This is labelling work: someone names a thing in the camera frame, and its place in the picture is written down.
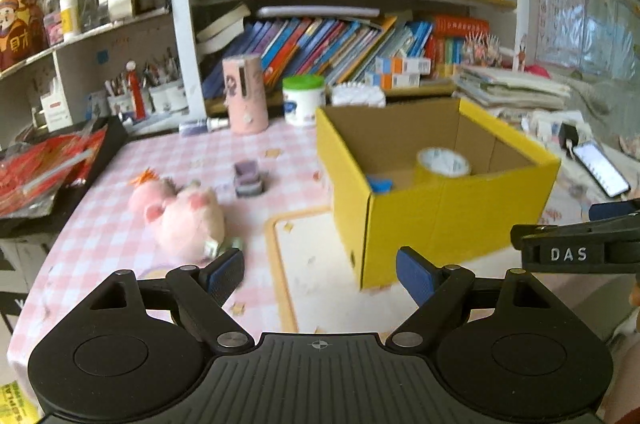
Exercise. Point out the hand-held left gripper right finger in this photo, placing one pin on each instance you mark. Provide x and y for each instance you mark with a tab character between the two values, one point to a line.
412	275

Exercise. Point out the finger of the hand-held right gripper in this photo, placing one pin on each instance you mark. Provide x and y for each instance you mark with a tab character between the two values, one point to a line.
612	210

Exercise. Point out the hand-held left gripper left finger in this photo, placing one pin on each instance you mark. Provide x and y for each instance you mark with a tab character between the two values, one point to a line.
227	273

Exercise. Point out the yellow cardboard box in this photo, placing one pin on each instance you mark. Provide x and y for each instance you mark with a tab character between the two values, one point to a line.
450	224

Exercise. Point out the pink plush pig toy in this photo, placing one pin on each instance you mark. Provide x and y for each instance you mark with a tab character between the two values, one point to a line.
190	214

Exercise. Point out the small purple box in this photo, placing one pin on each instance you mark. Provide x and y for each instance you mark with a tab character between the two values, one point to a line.
248	181

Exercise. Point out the smartphone with lit screen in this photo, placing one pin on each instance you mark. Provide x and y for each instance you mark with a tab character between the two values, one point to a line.
600	166

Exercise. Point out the black charger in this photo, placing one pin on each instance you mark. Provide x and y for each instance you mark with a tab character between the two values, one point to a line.
568	135

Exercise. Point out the small blue object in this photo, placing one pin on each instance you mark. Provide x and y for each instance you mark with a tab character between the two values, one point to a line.
381	184

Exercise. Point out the yellow tape roll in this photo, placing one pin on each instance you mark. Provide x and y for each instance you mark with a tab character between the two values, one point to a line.
426	171

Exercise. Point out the small spray bottle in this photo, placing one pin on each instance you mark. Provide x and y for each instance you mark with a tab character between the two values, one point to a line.
202	125

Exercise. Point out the pink checked table mat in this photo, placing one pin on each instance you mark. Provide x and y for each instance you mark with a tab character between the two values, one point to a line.
150	144

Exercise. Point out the stack of papers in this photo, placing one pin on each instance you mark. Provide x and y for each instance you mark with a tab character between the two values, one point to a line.
510	86

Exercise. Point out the pink humidifier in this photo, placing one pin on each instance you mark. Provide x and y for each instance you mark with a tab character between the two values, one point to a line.
247	99

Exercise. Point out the white jar green lid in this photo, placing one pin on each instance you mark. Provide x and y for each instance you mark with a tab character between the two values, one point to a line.
302	104

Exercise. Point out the white pen holder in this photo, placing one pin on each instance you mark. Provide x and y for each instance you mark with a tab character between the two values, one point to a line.
159	99
120	104
176	95

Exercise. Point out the white quilted bag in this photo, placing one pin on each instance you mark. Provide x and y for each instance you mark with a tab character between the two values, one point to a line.
357	95

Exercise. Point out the small orange white box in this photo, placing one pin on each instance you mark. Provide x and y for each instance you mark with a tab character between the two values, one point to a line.
392	80
402	65

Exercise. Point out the red tassel ornament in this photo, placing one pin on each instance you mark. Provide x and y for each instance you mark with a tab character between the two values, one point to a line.
136	94

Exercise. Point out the bag of red packets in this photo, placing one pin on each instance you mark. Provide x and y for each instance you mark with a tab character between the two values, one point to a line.
45	171

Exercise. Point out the blue picture box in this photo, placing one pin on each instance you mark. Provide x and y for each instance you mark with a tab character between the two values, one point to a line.
97	105

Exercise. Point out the red boxed book set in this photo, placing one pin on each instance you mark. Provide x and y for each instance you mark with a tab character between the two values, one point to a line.
460	39

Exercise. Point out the white straw box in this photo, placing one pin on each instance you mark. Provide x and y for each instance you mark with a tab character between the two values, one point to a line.
56	106

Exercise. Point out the row of colourful books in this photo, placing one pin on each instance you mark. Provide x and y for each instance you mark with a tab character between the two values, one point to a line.
320	49

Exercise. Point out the thick white-paged book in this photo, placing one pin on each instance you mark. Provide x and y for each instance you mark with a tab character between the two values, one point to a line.
222	26

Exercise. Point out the yellow green package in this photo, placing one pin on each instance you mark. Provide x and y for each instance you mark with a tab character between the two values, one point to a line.
15	401

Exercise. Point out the white shelf unit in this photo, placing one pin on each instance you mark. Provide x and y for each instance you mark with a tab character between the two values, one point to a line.
125	31

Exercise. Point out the white flat board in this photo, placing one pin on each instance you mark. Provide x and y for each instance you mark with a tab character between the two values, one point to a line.
320	12

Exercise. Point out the white bottle yellow label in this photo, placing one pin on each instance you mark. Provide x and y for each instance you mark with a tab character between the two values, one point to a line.
70	19

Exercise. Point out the fortune god figure box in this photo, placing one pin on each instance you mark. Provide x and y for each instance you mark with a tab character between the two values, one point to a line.
17	34

